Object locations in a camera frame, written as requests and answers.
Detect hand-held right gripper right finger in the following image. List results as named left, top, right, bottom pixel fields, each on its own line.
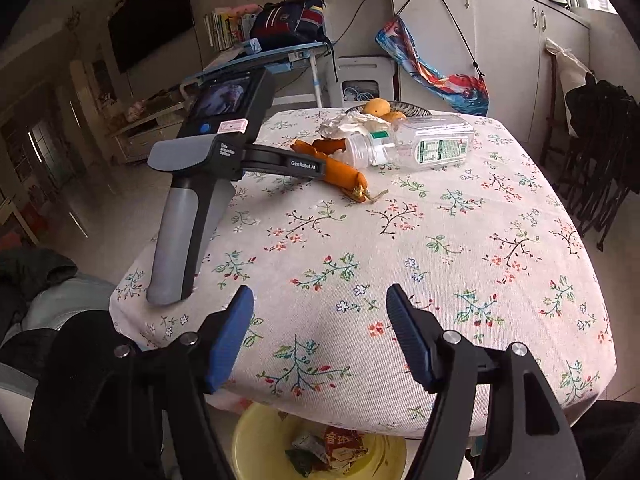
left=387, top=284, right=576, bottom=480

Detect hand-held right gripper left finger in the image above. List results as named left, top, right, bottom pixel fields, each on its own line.
left=25, top=285, right=256, bottom=480

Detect yellow plastic bin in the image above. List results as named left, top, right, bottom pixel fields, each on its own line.
left=232, top=402, right=408, bottom=480

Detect cream television cabinet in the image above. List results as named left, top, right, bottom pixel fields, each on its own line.
left=107, top=95, right=193, bottom=163

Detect row of books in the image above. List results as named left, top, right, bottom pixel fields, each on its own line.
left=203, top=7, right=256, bottom=53

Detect blue study desk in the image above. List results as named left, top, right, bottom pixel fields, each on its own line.
left=180, top=40, right=333, bottom=111

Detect black flat television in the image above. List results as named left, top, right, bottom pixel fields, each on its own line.
left=107, top=0, right=196, bottom=75

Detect crumpled white paper bag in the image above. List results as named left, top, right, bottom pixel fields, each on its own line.
left=320, top=111, right=383, bottom=139

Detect light blue chair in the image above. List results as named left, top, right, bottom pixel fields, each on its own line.
left=0, top=275, right=118, bottom=361

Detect dark blue red backpack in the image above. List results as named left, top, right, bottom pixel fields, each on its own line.
left=249, top=0, right=328, bottom=51

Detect clear plastic bottle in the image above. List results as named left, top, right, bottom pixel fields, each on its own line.
left=345, top=114, right=476, bottom=172

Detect dark jacket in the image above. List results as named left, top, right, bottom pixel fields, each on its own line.
left=0, top=247, right=78, bottom=341

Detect dark wooden chair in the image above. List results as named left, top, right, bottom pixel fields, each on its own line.
left=540, top=37, right=576, bottom=166

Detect black folding chairs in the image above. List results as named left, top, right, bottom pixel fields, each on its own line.
left=557, top=72, right=640, bottom=251

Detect white cloth bag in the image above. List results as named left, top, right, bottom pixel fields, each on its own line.
left=547, top=37, right=596, bottom=136

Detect white storage cabinet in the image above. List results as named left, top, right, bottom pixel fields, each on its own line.
left=382, top=0, right=593, bottom=161

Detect colourful drawstring bag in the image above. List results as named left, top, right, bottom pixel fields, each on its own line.
left=375, top=0, right=490, bottom=117

